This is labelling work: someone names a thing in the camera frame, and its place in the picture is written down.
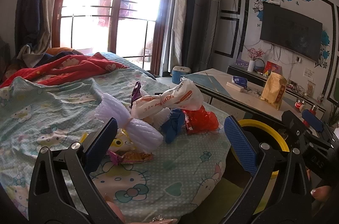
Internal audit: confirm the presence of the yellow snack wrapper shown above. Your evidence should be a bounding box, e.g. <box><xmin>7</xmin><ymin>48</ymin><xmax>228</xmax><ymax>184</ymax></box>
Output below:
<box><xmin>80</xmin><ymin>127</ymin><xmax>162</xmax><ymax>166</ymax></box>

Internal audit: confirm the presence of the white foam fruit net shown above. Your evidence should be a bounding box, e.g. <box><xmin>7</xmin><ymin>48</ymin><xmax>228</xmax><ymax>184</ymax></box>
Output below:
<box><xmin>95</xmin><ymin>93</ymin><xmax>163</xmax><ymax>153</ymax></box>

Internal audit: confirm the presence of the red plastic bag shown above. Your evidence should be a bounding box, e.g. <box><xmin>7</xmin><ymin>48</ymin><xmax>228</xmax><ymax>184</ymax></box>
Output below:
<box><xmin>183</xmin><ymin>105</ymin><xmax>219</xmax><ymax>135</ymax></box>

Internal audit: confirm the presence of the purple snack wrapper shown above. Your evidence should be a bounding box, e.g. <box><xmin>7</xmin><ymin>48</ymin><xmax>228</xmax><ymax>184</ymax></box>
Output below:
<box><xmin>131</xmin><ymin>81</ymin><xmax>142</xmax><ymax>107</ymax></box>

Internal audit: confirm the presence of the blue plastic bag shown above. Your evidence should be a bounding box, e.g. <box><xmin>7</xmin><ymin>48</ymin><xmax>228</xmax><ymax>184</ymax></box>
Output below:
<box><xmin>161</xmin><ymin>109</ymin><xmax>185</xmax><ymax>144</ymax></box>

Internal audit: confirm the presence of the white printed plastic bag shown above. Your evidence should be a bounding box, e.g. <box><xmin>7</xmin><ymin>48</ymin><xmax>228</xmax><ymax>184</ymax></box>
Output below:
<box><xmin>131</xmin><ymin>78</ymin><xmax>204</xmax><ymax>120</ymax></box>

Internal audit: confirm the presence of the yellow rim trash bin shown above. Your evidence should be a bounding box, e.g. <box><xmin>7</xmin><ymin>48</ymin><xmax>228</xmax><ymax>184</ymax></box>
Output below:
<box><xmin>224</xmin><ymin>116</ymin><xmax>290</xmax><ymax>176</ymax></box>

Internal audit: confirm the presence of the person's right hand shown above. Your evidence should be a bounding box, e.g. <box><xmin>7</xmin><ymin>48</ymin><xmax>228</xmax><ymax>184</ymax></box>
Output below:
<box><xmin>310</xmin><ymin>186</ymin><xmax>332</xmax><ymax>202</ymax></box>

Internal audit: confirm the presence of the person's left hand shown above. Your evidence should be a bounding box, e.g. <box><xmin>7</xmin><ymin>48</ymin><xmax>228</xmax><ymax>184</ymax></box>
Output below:
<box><xmin>104</xmin><ymin>196</ymin><xmax>178</xmax><ymax>224</ymax></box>

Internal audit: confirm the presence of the red thermos bottle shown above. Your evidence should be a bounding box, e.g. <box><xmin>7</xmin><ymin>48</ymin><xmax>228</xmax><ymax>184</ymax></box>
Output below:
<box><xmin>302</xmin><ymin>105</ymin><xmax>319</xmax><ymax>127</ymax></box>

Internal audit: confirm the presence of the red white can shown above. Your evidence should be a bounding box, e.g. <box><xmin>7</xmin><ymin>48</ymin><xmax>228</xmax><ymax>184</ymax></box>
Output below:
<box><xmin>295</xmin><ymin>99</ymin><xmax>305</xmax><ymax>112</ymax></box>

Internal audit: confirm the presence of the brown paper bag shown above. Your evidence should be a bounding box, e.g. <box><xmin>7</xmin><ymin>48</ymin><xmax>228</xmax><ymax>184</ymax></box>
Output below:
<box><xmin>260</xmin><ymin>72</ymin><xmax>287</xmax><ymax>110</ymax></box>

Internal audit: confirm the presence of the white coffee table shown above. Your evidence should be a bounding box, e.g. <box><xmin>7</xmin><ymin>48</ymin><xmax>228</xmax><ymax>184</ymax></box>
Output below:
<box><xmin>182</xmin><ymin>68</ymin><xmax>326</xmax><ymax>130</ymax></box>

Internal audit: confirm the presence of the red gift box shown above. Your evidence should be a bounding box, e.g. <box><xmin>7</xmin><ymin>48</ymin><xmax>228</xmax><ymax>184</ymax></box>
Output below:
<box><xmin>263</xmin><ymin>61</ymin><xmax>283</xmax><ymax>77</ymax></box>

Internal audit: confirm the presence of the blue tissue pack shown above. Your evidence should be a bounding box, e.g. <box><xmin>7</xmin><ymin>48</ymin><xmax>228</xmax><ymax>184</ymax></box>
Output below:
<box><xmin>232</xmin><ymin>76</ymin><xmax>248</xmax><ymax>89</ymax></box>

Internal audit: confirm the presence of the white flat box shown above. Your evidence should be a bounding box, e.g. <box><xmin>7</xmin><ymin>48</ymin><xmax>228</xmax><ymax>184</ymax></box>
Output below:
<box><xmin>226</xmin><ymin>82</ymin><xmax>245</xmax><ymax>92</ymax></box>

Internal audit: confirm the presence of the Hello Kitty bed sheet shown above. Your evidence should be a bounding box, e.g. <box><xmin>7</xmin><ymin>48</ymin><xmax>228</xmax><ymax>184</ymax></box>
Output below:
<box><xmin>1</xmin><ymin>68</ymin><xmax>230</xmax><ymax>223</ymax></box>

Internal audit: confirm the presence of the white vase with red flowers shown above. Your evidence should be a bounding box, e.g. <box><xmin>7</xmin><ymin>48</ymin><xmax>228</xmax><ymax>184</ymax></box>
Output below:
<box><xmin>247</xmin><ymin>48</ymin><xmax>265</xmax><ymax>72</ymax></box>

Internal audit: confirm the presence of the red floral blanket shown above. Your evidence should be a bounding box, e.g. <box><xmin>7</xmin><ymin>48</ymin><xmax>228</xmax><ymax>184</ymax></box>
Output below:
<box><xmin>1</xmin><ymin>53</ymin><xmax>127</xmax><ymax>88</ymax></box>

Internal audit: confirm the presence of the blue white small bin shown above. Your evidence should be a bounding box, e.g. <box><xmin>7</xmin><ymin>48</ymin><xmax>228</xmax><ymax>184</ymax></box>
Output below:
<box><xmin>171</xmin><ymin>66</ymin><xmax>191</xmax><ymax>84</ymax></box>

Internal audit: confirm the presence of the standing air conditioner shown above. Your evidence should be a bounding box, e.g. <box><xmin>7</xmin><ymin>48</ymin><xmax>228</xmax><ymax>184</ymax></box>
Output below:
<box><xmin>191</xmin><ymin>0</ymin><xmax>221</xmax><ymax>73</ymax></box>

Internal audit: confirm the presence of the dark left curtain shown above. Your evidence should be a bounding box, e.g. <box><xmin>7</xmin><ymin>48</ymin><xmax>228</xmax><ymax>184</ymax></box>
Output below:
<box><xmin>15</xmin><ymin>0</ymin><xmax>53</xmax><ymax>68</ymax></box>

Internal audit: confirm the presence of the brown framed glass door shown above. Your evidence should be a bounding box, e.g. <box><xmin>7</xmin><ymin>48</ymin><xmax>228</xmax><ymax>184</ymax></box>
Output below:
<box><xmin>52</xmin><ymin>0</ymin><xmax>169</xmax><ymax>74</ymax></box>

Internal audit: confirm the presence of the grey right curtain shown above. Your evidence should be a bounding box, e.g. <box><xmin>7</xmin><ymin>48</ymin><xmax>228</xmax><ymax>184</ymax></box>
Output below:
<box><xmin>160</xmin><ymin>0</ymin><xmax>195</xmax><ymax>75</ymax></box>

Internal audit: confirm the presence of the wall mounted television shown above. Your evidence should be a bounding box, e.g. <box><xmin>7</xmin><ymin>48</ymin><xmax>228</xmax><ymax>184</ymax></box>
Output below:
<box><xmin>260</xmin><ymin>2</ymin><xmax>322</xmax><ymax>62</ymax></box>

